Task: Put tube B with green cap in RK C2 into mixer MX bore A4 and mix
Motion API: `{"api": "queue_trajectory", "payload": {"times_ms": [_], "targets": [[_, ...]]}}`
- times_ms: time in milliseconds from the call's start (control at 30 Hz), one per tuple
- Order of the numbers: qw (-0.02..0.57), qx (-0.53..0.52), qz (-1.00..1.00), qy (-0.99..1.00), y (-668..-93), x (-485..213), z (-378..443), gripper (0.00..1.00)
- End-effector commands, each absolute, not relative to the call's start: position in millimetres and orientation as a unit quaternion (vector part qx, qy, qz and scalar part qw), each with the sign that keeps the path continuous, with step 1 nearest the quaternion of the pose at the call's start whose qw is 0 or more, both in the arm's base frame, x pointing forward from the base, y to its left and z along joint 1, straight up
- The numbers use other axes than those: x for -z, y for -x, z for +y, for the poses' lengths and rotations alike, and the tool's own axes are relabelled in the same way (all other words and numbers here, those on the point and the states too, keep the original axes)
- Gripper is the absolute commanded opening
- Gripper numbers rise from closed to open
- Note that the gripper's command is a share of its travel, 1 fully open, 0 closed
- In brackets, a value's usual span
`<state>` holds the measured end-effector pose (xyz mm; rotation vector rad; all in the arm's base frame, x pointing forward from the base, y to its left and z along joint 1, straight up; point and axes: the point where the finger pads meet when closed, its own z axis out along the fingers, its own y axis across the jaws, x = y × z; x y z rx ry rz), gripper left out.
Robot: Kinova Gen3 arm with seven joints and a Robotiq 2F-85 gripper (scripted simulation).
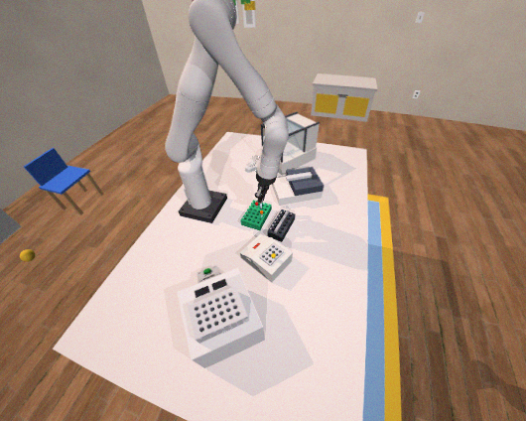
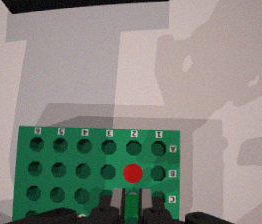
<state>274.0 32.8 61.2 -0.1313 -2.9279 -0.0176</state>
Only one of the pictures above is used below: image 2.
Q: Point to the green tube rack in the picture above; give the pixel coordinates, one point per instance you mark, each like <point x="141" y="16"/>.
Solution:
<point x="89" y="173"/>

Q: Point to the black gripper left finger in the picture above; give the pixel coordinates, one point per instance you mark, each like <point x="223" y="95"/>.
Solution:
<point x="103" y="214"/>

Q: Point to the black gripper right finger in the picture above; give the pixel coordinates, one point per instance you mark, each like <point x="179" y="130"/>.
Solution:
<point x="150" y="212"/>

